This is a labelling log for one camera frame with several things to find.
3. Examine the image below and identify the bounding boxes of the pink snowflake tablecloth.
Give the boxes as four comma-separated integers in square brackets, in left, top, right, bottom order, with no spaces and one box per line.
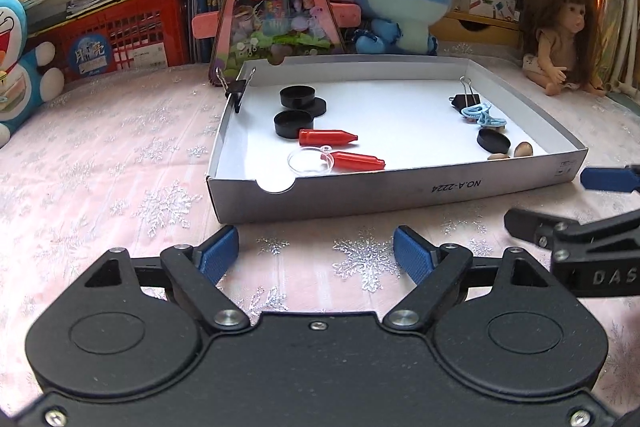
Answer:
[0,42,640,408]

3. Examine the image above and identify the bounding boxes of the red plastic basket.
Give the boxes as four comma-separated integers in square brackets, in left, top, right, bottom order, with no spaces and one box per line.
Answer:
[27,0,193,82]

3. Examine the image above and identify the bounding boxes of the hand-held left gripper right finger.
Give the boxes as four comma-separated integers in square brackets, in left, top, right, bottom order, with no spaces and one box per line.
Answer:
[382,225,549,333]

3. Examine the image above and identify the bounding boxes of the shiny wrapped folders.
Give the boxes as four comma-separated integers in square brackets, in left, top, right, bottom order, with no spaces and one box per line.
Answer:
[592,0,626,72]

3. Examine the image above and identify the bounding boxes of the clear round plastic lid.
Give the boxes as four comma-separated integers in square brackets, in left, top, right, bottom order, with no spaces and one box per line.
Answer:
[287,146,335,175]

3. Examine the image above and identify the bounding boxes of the black round cap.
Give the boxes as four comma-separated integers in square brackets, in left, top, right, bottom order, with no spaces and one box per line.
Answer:
[280,85,317,110]
[273,109,315,138]
[476,128,512,154]

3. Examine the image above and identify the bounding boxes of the blue cat plush toy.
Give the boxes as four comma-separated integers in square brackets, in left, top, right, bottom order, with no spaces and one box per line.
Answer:
[0,0,66,148]

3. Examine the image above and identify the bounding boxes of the white cardboard box tray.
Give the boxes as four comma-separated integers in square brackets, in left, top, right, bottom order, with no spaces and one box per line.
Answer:
[206,53,589,225]

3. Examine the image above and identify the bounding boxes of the brown haired baby doll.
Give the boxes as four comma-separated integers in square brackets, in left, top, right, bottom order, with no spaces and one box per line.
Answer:
[520,0,608,96]

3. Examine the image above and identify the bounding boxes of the black binder clip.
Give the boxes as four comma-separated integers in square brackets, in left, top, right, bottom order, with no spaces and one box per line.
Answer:
[450,77,482,110]
[214,66,258,114]

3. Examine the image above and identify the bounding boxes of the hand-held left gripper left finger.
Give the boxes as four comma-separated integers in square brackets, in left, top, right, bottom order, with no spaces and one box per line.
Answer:
[82,225,251,333]

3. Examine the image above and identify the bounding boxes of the wooden drawer box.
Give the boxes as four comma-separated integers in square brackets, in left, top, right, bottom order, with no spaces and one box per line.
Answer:
[432,9,523,48]

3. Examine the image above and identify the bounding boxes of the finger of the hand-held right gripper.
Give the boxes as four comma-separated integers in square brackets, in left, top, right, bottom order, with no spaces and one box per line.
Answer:
[504,206,640,249]
[580,166,640,194]

